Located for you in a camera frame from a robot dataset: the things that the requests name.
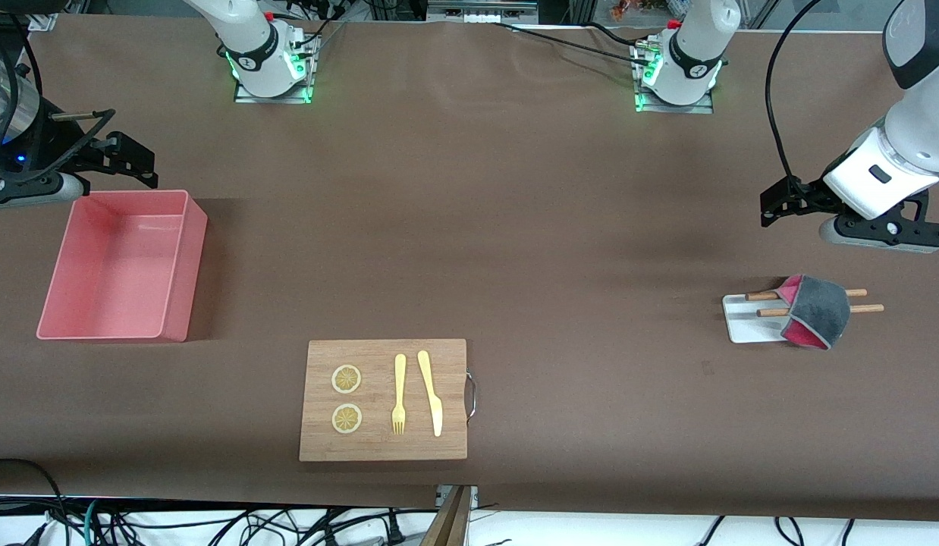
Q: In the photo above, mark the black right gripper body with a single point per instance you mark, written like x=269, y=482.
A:
x=58, y=145

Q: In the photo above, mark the grey and red cloth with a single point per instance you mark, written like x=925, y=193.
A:
x=818, y=315

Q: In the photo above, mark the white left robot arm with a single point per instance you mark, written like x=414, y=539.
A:
x=909, y=129

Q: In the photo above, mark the pink plastic bin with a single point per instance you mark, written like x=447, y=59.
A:
x=105, y=265

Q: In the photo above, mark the white rack with wooden rods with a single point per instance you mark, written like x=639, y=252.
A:
x=742, y=326

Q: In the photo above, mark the lemon slice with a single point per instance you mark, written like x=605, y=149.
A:
x=347, y=418
x=346, y=379

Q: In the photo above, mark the wooden cutting board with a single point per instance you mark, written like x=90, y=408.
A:
x=318, y=440

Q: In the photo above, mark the yellow plastic fork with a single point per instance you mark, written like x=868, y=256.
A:
x=399, y=387

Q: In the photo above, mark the white side table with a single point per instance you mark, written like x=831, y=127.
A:
x=591, y=532

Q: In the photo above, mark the yellow plastic knife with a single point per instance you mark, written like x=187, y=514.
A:
x=433, y=398

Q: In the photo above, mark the black power plug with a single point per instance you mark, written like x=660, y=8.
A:
x=394, y=529

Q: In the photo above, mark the brown wooden plank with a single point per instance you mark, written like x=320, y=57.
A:
x=450, y=523

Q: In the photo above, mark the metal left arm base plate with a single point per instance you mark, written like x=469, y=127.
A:
x=697, y=109

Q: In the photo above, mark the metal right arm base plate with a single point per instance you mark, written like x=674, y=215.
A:
x=246, y=99

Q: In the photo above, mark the metal table edge bracket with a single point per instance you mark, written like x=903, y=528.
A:
x=473, y=497

